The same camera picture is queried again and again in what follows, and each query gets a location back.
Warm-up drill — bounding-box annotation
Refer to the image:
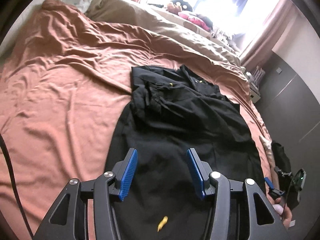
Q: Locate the brown plush toy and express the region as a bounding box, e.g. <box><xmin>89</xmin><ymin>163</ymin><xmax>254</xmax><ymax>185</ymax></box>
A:
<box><xmin>166</xmin><ymin>2</ymin><xmax>183</xmax><ymax>14</ymax></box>

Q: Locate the black jacket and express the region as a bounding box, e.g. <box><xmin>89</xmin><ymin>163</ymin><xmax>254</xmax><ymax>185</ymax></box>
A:
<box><xmin>104</xmin><ymin>65</ymin><xmax>267</xmax><ymax>240</ymax></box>

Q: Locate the red striped holder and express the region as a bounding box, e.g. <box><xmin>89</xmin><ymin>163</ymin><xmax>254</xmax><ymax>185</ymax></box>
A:
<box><xmin>251</xmin><ymin>65</ymin><xmax>265</xmax><ymax>85</ymax></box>

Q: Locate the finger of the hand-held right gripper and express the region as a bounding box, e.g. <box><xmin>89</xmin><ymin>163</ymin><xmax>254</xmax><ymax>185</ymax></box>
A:
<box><xmin>264</xmin><ymin>177</ymin><xmax>285</xmax><ymax>200</ymax></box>

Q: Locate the bed with brown duvet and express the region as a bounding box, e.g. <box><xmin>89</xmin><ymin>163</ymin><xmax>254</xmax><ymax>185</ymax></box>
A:
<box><xmin>0</xmin><ymin>0</ymin><xmax>273</xmax><ymax>230</ymax></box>

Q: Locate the black plush toy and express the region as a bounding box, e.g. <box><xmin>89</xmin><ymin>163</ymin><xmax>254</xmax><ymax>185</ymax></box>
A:
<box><xmin>172</xmin><ymin>0</ymin><xmax>193</xmax><ymax>12</ymax></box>

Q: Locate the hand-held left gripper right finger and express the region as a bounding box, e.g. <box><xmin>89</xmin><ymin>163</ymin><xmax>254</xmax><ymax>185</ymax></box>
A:
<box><xmin>186</xmin><ymin>148</ymin><xmax>292</xmax><ymax>240</ymax></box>

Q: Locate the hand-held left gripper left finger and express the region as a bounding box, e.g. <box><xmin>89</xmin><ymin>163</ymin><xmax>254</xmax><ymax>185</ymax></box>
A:
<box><xmin>37</xmin><ymin>148</ymin><xmax>138</xmax><ymax>240</ymax></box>

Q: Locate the white nightstand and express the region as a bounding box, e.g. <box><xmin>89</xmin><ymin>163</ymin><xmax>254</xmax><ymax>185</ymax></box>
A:
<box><xmin>246</xmin><ymin>71</ymin><xmax>261</xmax><ymax>103</ymax></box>

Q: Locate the person's right hand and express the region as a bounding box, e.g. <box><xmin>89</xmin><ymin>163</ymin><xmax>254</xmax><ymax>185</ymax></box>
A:
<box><xmin>274</xmin><ymin>197</ymin><xmax>293</xmax><ymax>223</ymax></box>

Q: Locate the pink plush toy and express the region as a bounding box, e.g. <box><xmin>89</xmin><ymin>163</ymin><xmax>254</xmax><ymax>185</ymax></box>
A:
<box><xmin>179</xmin><ymin>12</ymin><xmax>213</xmax><ymax>29</ymax></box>

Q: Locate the white folded cloth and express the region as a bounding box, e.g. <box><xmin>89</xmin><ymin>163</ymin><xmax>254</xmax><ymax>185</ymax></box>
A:
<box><xmin>260</xmin><ymin>135</ymin><xmax>275</xmax><ymax>168</ymax></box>

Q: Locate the beige blanket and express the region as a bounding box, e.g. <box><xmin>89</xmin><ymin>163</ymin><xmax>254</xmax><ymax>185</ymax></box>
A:
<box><xmin>87</xmin><ymin>0</ymin><xmax>247</xmax><ymax>73</ymax></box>

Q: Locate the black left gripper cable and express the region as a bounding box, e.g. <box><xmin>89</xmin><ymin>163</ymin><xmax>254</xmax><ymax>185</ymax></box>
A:
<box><xmin>0</xmin><ymin>133</ymin><xmax>33</xmax><ymax>231</ymax></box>

